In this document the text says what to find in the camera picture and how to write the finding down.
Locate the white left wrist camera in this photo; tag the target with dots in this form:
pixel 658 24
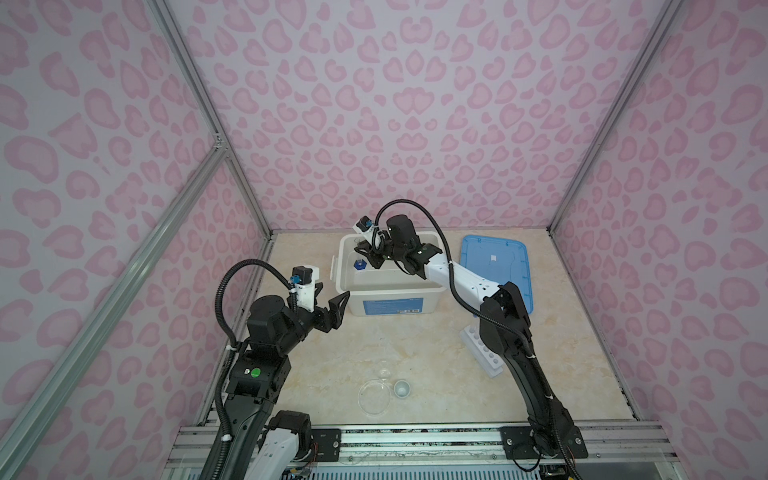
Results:
pixel 306 286

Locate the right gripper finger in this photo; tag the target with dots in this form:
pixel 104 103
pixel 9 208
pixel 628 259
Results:
pixel 377 261
pixel 363 249

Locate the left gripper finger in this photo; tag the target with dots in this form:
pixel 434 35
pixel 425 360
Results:
pixel 337 307
pixel 322 320

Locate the white test tube rack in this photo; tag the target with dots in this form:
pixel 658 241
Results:
pixel 489 361

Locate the blue plastic bin lid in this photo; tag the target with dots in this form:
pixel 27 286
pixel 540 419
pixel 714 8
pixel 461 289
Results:
pixel 500 260

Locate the white plastic storage bin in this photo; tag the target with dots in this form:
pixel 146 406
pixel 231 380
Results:
pixel 387 291

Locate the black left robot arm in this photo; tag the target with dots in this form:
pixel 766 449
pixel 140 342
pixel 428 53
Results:
pixel 252 441

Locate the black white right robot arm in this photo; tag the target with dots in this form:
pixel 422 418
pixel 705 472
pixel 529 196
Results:
pixel 504 324

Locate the clear glass petri dish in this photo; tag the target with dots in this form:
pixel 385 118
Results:
pixel 374 398

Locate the diagonal aluminium frame bar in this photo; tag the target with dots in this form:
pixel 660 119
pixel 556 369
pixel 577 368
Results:
pixel 36 418

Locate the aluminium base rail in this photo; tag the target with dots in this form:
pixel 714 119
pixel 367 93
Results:
pixel 608 449

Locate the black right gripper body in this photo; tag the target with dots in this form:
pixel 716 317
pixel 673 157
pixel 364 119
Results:
pixel 388 255

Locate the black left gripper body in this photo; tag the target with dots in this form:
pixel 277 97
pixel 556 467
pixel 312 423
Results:
pixel 322 322

